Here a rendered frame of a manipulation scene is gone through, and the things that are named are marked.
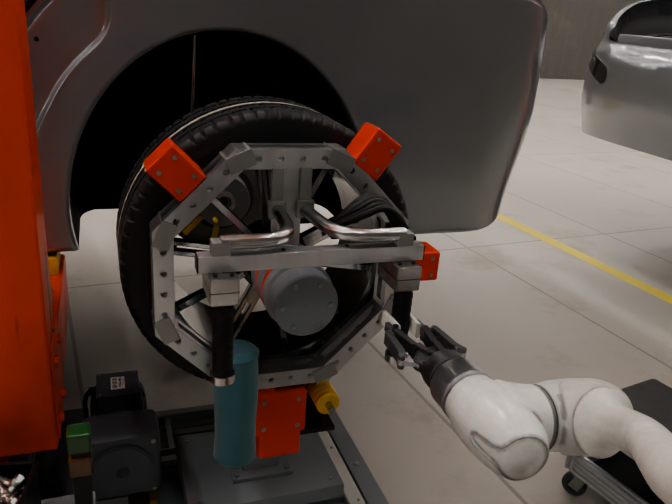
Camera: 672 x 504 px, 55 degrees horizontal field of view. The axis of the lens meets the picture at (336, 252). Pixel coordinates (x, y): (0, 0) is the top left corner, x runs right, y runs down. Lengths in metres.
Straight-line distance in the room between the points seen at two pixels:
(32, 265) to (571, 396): 0.92
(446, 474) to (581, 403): 1.26
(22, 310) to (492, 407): 0.83
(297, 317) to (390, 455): 1.11
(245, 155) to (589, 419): 0.75
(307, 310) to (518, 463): 0.50
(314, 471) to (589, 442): 0.96
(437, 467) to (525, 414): 1.32
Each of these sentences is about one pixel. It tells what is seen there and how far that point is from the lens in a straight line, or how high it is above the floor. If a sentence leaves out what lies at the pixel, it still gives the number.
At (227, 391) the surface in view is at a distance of 1.31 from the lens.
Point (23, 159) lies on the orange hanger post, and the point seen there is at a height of 1.11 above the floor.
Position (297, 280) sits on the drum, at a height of 0.91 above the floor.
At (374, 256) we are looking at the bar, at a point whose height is 0.96.
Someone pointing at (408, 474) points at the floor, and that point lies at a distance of 2.21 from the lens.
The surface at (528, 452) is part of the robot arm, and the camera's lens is 0.94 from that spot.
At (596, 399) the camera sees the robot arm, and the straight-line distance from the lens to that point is 1.03.
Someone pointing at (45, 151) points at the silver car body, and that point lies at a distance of 1.73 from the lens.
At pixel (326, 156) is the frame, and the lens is 1.31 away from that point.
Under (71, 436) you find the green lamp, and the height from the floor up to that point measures 0.66.
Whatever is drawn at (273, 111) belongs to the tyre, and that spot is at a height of 1.18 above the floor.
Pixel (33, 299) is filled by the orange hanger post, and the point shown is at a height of 0.85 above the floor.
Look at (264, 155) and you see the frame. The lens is 1.26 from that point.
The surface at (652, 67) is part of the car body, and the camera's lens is 3.74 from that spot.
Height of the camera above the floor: 1.39
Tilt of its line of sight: 21 degrees down
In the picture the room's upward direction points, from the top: 4 degrees clockwise
